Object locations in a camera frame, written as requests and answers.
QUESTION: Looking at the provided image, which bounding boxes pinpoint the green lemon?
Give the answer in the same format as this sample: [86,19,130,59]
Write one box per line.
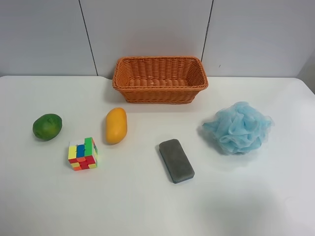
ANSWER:
[32,114,63,141]

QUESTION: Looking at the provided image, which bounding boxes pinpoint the blue mesh bath sponge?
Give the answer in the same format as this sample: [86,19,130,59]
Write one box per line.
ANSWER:
[201,102,274,155]

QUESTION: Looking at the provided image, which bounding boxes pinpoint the orange woven basket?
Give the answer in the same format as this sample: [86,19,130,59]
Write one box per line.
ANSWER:
[112,56,208,104]

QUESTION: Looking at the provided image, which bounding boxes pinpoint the yellow mango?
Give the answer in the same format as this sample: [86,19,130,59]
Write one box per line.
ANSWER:
[105,108,127,145]

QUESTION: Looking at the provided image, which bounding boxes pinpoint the grey board eraser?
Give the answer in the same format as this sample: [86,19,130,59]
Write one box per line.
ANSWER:
[159,139,195,184]

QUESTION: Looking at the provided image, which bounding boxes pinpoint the colourful puzzle cube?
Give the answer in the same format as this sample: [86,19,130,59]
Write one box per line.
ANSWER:
[67,137,98,171]

